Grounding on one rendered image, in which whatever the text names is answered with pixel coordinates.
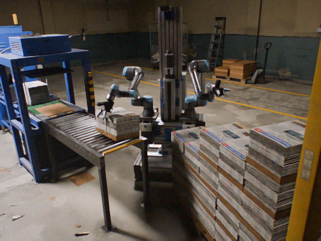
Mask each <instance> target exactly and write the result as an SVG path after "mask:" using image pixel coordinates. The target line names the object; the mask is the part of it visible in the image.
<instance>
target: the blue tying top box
mask: <svg viewBox="0 0 321 241"><path fill-rule="evenodd" d="M41 36H42V37H29V38H20V37H9V42H10V47H11V52H12V54H16V55H21V56H32V55H41V54H51V53H60V52H69V51H72V48H71V41H70V38H69V39H67V38H68V37H69V36H70V35H64V34H53V35H41Z"/></svg>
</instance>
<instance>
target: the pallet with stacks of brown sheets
mask: <svg viewBox="0 0 321 241"><path fill-rule="evenodd" d="M257 64H258V62H257V61H247V60H244V61H241V60H236V59H226V60H223V67H222V66H221V67H217V68H215V73H214V74H212V78H213V79H220V80H225V81H231V82H237V83H243V84H246V83H247V80H251V79H252V77H253V76H254V74H255V72H256V70H257ZM217 76H218V77H219V76H224V77H226V79H222V78H217ZM232 78H237V79H241V82H240V81H234V80H231V79H232Z"/></svg>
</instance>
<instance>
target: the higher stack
mask: <svg viewBox="0 0 321 241"><path fill-rule="evenodd" d="M274 124H275V123H273V124H272V125H268V126H261V127H256V128H252V129H250V134H249V149H248V154H247V156H248V157H250V158H251V159H253V160H254V161H256V162H257V163H259V164H260V165H262V166H263V167H265V168H266V169H267V170H269V171H270V172H272V173H273V174H275V175H276V176H278V177H280V178H281V177H285V176H288V175H292V174H296V173H298V169H299V163H300V157H301V152H302V145H303V137H304V131H305V125H306V123H304V122H301V121H298V120H293V121H288V122H283V123H278V124H275V125H274ZM245 170H246V171H245V177H244V179H245V186H244V187H245V189H246V190H248V191H249V192H250V193H251V194H252V195H254V196H255V197H256V198H257V199H258V200H259V201H260V202H261V203H263V204H264V205H265V206H266V207H267V208H269V209H270V210H271V211H272V212H274V213H279V212H282V211H285V210H288V209H291V208H292V203H293V197H294V192H295V186H296V180H294V181H290V182H287V183H283V184H280V185H279V184H278V183H277V182H275V181H274V180H272V179H270V178H269V177H267V176H266V175H264V174H263V173H262V172H260V171H259V170H257V169H256V168H255V167H253V166H252V165H250V164H249V163H246V169H245ZM242 197H243V198H242V199H243V202H242V208H241V214H240V215H241V217H242V218H243V219H244V220H245V221H246V222H247V223H248V224H249V225H250V226H251V227H252V228H253V229H254V230H255V231H256V232H257V233H258V234H259V235H260V236H261V237H262V238H263V239H264V240H265V241H282V240H284V239H286V235H287V229H288V223H289V218H290V215H287V216H284V217H281V218H278V219H275V220H274V219H273V218H271V217H270V216H269V215H268V214H267V213H266V212H265V211H263V210H262V209H261V208H260V207H259V206H258V205H256V203H255V202H253V201H252V200H251V199H250V198H249V197H248V196H246V195H245V194H244V193H243V196H242ZM239 236H240V238H239V241H259V240H258V239H257V238H256V237H255V236H254V235H253V234H252V233H251V232H250V231H249V230H248V229H247V228H246V227H245V226H244V225H243V224H242V223H241V222H240V229H239Z"/></svg>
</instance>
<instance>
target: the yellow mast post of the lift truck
mask: <svg viewBox="0 0 321 241"><path fill-rule="evenodd" d="M320 227H321V39H320V45H319V51H318V56H317V62H316V68H315V74H314V79H313V85H312V91H311V97H310V102H309V108H308V114H307V119H306V125H305V131H304V137H303V145H302V152H301V157H300V163H299V169H298V174H297V180H296V186H295V192H294V197H293V203H292V209H291V214H290V218H289V223H288V229H287V235H286V240H285V241H317V240H318V236H319V231H320Z"/></svg>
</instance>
